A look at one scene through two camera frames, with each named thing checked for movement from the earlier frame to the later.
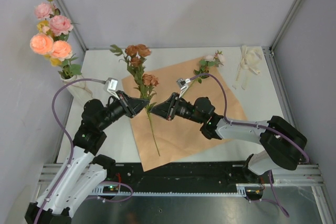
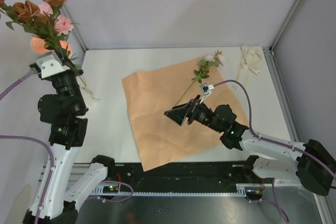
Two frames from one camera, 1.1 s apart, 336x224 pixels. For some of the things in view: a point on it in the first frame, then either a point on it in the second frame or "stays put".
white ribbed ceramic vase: [81, 91] stays put
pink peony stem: [60, 25] stays put
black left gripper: [131, 106] → [71, 70]
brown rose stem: [134, 54] → [39, 20]
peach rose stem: [43, 43] stays put
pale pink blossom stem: [208, 61] stays put
